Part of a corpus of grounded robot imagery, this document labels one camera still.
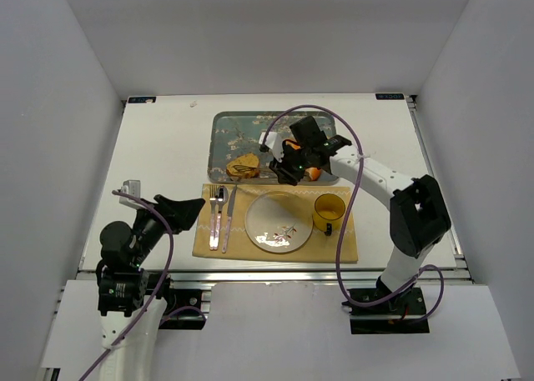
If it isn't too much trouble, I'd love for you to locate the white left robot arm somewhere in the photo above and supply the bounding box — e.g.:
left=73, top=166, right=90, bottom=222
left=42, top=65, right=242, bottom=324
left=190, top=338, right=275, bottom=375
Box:
left=92, top=190, right=205, bottom=380

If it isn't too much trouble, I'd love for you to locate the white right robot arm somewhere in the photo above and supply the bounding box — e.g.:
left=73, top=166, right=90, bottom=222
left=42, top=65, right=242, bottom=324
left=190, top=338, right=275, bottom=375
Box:
left=259, top=116, right=451, bottom=308

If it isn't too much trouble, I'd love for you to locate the toasted bread slice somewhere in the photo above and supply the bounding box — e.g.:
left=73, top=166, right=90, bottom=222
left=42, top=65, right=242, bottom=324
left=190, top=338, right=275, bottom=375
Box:
left=226, top=153, right=260, bottom=178

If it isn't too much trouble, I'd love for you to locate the steel fork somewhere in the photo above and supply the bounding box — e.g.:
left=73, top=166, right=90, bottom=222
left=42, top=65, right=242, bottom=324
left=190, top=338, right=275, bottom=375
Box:
left=209, top=184, right=219, bottom=250

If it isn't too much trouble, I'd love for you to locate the steel spoon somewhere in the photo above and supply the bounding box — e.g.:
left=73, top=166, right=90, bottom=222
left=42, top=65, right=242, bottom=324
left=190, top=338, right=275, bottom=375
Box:
left=213, top=185, right=229, bottom=250

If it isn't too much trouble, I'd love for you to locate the steel table knife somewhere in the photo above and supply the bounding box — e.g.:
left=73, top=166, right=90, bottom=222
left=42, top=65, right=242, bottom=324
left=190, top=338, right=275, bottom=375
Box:
left=222, top=184, right=238, bottom=254

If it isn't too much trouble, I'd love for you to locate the yellow glass mug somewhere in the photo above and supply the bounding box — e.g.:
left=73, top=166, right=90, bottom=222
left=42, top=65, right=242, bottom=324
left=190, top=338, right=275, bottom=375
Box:
left=312, top=193, right=346, bottom=236

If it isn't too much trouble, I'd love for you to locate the clear glass floral plate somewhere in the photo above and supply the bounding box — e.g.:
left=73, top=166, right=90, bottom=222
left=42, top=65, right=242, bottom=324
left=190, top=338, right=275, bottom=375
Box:
left=244, top=191, right=314, bottom=254

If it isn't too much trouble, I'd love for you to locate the floral serving tray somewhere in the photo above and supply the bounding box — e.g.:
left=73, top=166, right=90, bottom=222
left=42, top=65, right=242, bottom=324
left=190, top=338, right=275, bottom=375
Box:
left=207, top=110, right=336, bottom=184

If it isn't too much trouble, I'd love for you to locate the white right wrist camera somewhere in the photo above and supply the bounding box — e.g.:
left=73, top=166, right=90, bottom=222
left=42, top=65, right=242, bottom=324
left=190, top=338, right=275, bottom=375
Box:
left=259, top=132, right=284, bottom=162

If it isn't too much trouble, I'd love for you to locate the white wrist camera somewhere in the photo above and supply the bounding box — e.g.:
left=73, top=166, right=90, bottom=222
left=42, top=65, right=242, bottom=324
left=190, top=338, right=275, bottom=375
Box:
left=259, top=132, right=284, bottom=162
left=118, top=179, right=142, bottom=209

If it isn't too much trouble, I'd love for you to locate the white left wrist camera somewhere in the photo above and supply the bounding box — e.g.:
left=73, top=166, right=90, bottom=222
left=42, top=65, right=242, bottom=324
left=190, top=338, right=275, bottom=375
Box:
left=118, top=179, right=142, bottom=209

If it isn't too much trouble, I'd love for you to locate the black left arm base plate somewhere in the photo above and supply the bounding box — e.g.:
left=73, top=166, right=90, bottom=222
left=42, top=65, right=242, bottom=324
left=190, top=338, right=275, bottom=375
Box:
left=159, top=277, right=210, bottom=331

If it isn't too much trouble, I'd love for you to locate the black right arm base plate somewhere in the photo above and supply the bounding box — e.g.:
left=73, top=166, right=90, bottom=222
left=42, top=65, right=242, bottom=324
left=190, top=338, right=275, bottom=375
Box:
left=342, top=287, right=430, bottom=335

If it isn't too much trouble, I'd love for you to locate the aluminium table edge rail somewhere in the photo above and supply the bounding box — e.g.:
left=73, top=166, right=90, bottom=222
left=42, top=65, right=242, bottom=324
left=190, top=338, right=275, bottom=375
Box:
left=406, top=95, right=472, bottom=283

